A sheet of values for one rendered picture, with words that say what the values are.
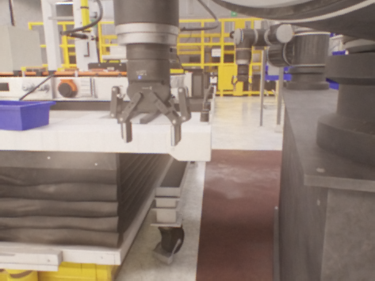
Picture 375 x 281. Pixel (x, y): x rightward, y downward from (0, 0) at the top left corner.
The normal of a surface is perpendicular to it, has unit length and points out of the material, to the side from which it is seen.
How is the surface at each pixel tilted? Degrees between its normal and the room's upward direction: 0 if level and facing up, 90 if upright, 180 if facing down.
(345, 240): 90
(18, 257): 90
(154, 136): 90
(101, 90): 90
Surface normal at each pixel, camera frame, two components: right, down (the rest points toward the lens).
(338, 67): -0.99, 0.03
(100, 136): -0.10, 0.20
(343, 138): -0.95, 0.07
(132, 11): -0.33, 0.18
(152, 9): 0.25, 0.19
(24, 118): 0.96, 0.14
